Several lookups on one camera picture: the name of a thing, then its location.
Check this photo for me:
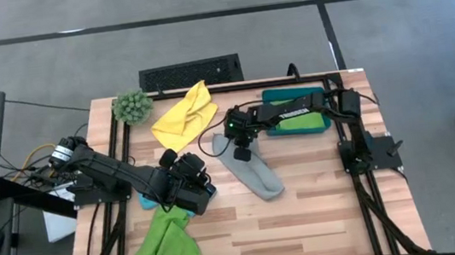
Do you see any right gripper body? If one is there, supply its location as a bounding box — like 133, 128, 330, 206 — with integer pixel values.
221, 106, 261, 150

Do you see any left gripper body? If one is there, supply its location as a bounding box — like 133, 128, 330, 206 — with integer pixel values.
172, 149, 217, 194

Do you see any yellow microfiber towel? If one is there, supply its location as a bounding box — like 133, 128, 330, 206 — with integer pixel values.
145, 78, 224, 156

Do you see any grey microfiber towel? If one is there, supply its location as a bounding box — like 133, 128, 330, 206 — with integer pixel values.
209, 126, 287, 206

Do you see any blue microfiber towel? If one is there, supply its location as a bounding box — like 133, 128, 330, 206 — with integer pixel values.
137, 181, 221, 224

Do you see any green microfiber towel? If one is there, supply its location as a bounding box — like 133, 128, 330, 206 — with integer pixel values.
119, 201, 202, 255
269, 95, 327, 135

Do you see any teal plastic bin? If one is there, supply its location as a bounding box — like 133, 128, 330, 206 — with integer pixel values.
260, 82, 334, 140

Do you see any black perforated floor box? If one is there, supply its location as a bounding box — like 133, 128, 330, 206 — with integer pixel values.
137, 52, 246, 95

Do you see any artificial green plant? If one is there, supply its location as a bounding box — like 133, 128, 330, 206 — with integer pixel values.
109, 86, 157, 128

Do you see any white box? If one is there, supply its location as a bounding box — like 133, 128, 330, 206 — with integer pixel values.
39, 181, 80, 244

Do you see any black desk beam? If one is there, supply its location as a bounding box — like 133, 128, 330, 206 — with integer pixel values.
0, 168, 79, 227

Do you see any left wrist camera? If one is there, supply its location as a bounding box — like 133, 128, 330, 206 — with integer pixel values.
156, 147, 180, 170

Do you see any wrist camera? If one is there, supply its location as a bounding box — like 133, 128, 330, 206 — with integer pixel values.
231, 145, 254, 165
156, 147, 180, 170

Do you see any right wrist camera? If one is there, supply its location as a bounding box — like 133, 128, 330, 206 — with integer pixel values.
231, 145, 254, 165

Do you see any black aluminium table frame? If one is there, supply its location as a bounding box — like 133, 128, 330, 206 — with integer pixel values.
48, 61, 436, 255

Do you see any black curved cable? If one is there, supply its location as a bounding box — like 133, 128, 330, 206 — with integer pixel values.
284, 61, 303, 84

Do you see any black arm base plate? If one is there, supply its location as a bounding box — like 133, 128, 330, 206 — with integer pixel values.
337, 132, 407, 176
70, 172, 135, 208

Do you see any black cable bundle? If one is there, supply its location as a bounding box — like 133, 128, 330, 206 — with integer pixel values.
0, 121, 97, 195

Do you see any yellow cable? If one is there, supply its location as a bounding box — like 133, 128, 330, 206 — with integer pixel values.
9, 142, 61, 183

